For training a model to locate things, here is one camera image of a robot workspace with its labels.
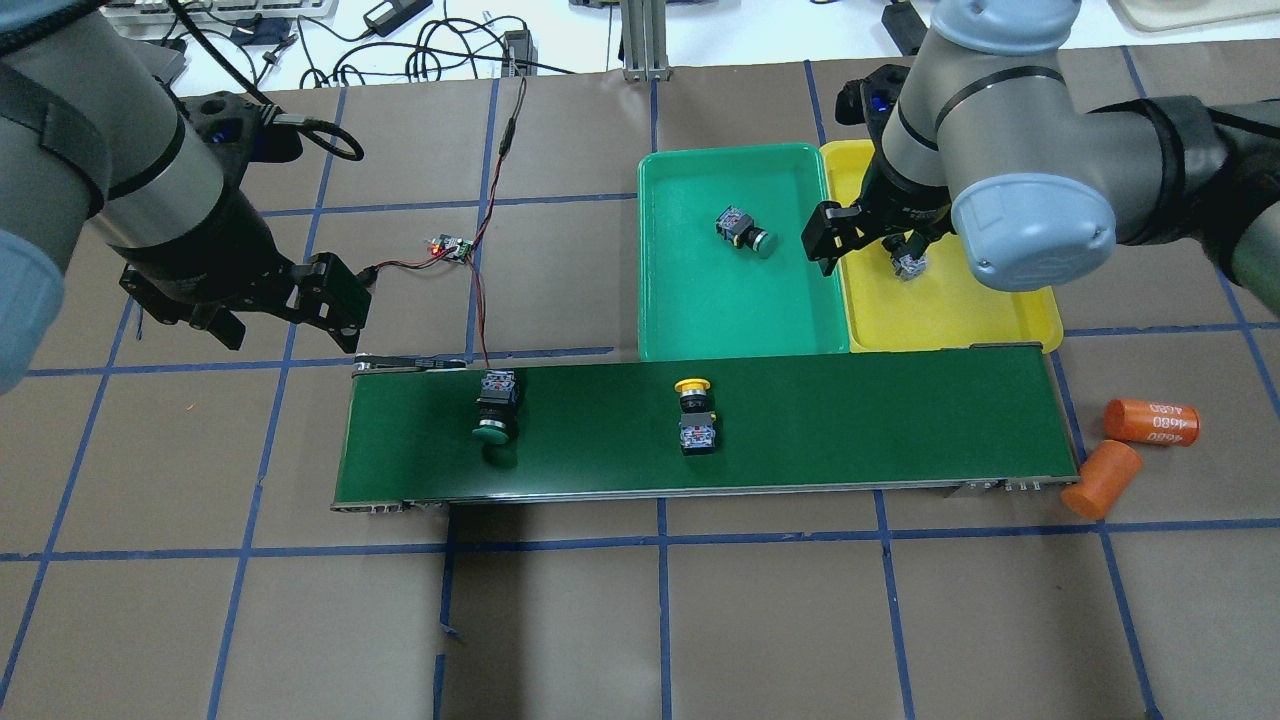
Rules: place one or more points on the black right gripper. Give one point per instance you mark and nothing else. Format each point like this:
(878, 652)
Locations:
(897, 203)

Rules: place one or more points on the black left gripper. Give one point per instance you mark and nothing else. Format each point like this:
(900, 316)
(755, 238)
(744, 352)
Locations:
(213, 252)

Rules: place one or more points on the green push button switch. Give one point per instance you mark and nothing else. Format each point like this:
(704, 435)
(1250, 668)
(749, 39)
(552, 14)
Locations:
(738, 227)
(497, 406)

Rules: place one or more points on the orange cylinder marked 4680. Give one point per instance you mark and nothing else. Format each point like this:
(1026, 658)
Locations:
(1151, 423)

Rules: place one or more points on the plain orange cylinder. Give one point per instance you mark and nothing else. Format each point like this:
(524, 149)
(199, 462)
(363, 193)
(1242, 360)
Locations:
(1103, 479)

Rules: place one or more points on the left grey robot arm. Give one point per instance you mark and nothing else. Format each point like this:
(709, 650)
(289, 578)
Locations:
(92, 137)

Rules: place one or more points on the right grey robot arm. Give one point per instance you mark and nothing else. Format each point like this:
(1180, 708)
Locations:
(979, 137)

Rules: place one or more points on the green plastic tray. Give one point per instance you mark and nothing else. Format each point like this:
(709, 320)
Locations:
(700, 298)

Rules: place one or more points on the yellow plastic tray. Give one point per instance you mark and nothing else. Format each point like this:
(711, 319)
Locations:
(945, 307)

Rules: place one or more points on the black power adapter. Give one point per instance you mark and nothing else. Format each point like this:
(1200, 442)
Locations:
(904, 25)

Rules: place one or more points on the green conveyor belt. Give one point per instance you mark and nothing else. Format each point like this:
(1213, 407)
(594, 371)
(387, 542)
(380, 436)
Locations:
(958, 417)

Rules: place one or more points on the beige serving tray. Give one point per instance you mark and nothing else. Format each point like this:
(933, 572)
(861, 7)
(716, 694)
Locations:
(1160, 16)

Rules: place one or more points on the aluminium frame post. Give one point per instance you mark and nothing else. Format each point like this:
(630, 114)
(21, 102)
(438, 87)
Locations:
(644, 41)

